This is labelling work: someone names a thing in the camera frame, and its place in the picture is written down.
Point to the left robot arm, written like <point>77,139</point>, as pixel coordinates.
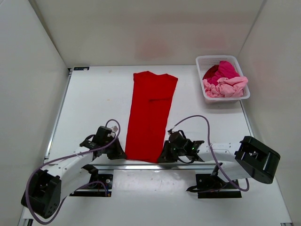
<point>50,184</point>

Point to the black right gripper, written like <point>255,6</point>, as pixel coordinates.
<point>165,157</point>

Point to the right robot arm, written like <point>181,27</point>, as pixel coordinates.
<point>249,158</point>

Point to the white plastic laundry basket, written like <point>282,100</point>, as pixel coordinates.
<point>204,63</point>

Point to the dark red t shirt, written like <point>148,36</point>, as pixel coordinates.
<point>211,72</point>

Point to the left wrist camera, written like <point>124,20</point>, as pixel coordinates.
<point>105,134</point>

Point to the dark label sticker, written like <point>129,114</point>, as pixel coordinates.
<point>86,68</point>

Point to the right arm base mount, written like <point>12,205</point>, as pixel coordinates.
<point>210,186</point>

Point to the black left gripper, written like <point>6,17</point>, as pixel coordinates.
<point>119,153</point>

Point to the light pink t shirt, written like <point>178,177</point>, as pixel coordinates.
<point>226,87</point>

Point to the magenta t shirt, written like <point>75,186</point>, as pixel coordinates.
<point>224,70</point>

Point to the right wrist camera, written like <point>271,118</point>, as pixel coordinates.
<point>172,130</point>

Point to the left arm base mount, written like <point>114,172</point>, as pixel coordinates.
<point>99,185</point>

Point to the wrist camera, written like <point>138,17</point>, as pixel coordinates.
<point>172,130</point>
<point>105,134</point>

